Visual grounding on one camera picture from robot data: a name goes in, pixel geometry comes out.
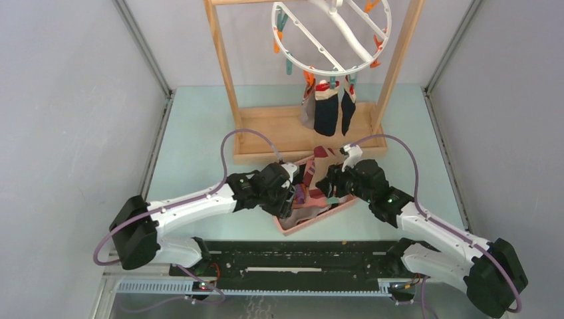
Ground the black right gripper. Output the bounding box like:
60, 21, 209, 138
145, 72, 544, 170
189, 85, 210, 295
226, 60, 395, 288
315, 159, 373, 205

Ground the navy santa sock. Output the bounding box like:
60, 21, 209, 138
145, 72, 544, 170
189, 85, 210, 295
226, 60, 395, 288
341, 83, 356, 136
314, 80, 340, 136

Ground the orange cuffed grey sock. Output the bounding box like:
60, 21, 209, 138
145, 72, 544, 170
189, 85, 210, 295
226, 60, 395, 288
300, 82, 315, 130

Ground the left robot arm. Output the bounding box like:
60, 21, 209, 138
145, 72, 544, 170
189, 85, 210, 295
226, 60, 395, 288
109, 162, 299, 277

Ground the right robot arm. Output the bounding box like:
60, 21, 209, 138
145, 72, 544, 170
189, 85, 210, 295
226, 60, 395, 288
315, 159, 528, 318

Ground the wooden hanger stand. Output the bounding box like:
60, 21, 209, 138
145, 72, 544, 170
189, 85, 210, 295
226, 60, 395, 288
204, 1, 425, 163

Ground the white round clip hanger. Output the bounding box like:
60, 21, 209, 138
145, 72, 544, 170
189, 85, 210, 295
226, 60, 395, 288
271, 1, 392, 77

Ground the purple striped sock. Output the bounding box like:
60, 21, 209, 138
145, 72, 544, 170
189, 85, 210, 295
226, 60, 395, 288
293, 183, 310, 205

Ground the pink plastic basket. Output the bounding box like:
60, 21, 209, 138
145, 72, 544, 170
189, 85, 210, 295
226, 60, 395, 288
273, 155, 358, 236

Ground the beige red striped sock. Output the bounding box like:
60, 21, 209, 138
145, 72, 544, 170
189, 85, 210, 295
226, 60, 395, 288
303, 146, 344, 199

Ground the pink mint sock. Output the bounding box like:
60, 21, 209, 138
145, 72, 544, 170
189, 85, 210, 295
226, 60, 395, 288
292, 196, 341, 209

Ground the orange front clothespin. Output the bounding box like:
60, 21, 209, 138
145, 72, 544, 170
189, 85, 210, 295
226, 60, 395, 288
303, 66, 315, 86

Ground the orange clothespin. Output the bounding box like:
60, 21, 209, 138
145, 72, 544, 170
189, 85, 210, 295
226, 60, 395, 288
273, 27, 283, 54
303, 66, 315, 86

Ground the teal left clothespin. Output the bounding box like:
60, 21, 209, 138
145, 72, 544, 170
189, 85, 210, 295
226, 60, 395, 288
286, 58, 293, 75

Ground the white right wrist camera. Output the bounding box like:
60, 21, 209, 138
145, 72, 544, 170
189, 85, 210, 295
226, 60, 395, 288
339, 144, 363, 172

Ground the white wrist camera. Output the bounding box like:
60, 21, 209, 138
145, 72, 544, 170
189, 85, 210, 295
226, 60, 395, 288
281, 162, 300, 182
339, 144, 363, 172

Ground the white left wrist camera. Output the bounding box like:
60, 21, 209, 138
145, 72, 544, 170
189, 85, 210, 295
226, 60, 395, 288
281, 162, 300, 182

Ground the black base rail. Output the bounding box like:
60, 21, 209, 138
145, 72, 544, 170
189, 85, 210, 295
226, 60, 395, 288
189, 241, 415, 293

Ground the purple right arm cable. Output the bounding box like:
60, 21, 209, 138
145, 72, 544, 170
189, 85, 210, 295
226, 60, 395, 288
350, 134, 524, 319

